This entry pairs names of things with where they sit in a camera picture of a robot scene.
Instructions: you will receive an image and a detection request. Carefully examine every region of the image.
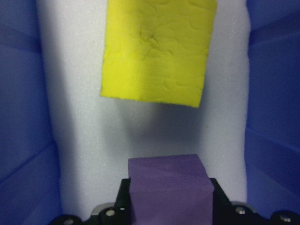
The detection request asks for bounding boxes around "purple foam block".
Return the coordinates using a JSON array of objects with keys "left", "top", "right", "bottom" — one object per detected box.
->
[{"left": 127, "top": 154, "right": 215, "bottom": 225}]

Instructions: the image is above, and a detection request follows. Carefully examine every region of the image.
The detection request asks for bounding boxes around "yellow foam block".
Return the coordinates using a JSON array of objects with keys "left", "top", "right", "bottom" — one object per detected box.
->
[{"left": 100, "top": 0, "right": 218, "bottom": 108}]

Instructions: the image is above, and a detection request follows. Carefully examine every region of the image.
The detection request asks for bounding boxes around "blue plastic bin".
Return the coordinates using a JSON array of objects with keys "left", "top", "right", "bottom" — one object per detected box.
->
[{"left": 0, "top": 0, "right": 300, "bottom": 225}]

